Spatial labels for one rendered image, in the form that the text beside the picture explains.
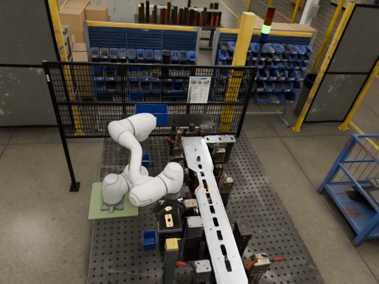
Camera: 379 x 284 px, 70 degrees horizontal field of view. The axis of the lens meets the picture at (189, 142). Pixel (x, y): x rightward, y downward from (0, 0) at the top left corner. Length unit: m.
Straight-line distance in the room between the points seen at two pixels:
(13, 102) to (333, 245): 4.18
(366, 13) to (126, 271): 4.07
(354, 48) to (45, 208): 4.46
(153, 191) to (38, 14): 2.69
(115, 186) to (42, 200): 1.47
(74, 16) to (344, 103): 4.98
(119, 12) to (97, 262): 7.15
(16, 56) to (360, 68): 4.65
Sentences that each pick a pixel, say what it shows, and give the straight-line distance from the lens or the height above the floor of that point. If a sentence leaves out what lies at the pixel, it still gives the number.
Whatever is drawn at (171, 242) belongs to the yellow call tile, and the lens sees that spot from 1.62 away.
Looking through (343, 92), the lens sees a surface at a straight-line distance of 5.03.
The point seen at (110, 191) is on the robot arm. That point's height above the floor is 0.91.
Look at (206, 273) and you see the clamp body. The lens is 1.70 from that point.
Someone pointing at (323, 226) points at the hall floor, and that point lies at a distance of 3.63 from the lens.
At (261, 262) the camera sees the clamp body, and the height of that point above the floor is 1.06.
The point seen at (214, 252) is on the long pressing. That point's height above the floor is 1.00.
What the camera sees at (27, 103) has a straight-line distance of 4.13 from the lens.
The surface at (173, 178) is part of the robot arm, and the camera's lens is 1.34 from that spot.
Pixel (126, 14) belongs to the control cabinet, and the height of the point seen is 0.44.
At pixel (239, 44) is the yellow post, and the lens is 2.66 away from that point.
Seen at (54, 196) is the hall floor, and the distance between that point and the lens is 3.49.
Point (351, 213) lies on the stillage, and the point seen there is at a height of 0.17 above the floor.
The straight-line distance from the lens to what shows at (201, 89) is 2.70.
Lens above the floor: 2.55
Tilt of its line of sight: 39 degrees down
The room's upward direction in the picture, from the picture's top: 7 degrees clockwise
